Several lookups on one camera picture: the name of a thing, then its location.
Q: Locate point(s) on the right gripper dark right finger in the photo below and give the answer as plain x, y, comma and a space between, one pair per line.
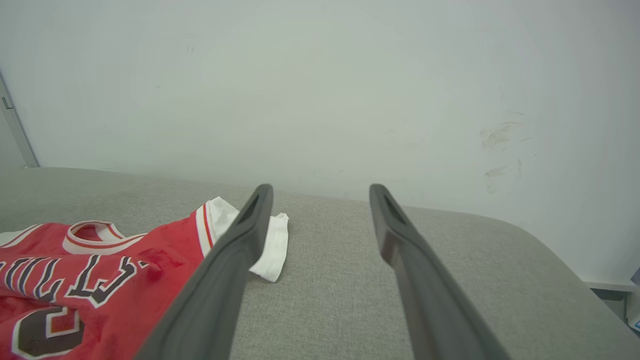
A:
425, 290

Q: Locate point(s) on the red basketball jersey white sleeves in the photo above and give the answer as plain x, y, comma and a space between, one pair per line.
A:
125, 280

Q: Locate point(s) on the grey ledge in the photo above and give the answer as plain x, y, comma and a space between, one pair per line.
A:
612, 286

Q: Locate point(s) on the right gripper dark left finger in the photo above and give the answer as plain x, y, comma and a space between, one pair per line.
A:
220, 280

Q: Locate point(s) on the grey door frame strip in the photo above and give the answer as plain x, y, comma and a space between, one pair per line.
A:
17, 130

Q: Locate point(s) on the blue white object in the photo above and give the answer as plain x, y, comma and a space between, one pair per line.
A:
635, 305

